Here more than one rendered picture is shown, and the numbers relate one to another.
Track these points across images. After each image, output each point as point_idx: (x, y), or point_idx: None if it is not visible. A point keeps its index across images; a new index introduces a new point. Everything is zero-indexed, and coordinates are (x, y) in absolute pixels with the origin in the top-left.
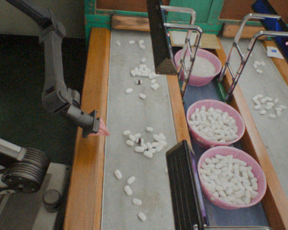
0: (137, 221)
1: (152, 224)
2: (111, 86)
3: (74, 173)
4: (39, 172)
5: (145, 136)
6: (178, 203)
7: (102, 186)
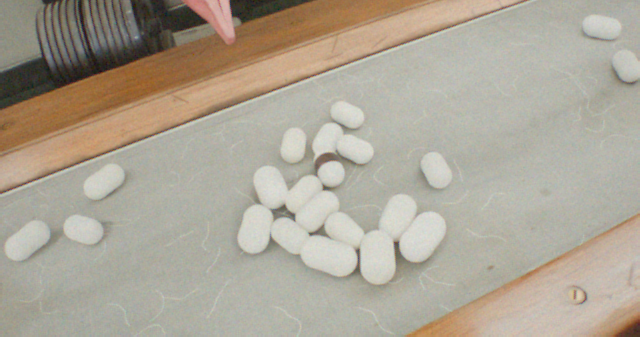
0: None
1: None
2: None
3: (74, 85)
4: (75, 42)
5: (382, 182)
6: None
7: (49, 172)
